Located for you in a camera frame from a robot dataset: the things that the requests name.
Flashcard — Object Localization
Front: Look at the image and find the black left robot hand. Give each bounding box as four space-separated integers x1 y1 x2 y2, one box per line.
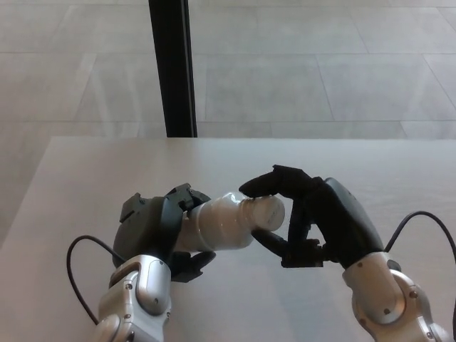
113 182 217 284

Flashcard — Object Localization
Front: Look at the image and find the clear plastic bottle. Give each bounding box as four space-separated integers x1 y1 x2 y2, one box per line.
174 191 286 254

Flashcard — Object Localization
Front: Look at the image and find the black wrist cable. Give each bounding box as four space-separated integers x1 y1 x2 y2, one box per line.
383 211 456 282
66 234 125 326

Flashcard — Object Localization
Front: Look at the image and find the black window frame post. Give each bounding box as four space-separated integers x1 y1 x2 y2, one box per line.
147 0 198 138

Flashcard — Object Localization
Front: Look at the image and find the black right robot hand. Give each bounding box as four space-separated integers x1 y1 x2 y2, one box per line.
238 164 385 270

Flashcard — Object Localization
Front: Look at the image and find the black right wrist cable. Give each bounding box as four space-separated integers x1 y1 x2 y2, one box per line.
383 211 456 282

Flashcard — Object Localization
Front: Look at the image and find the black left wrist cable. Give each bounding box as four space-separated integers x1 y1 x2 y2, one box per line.
66 234 125 326

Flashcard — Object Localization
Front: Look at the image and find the white bottle cap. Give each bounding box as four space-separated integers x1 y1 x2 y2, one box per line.
255 195 286 231

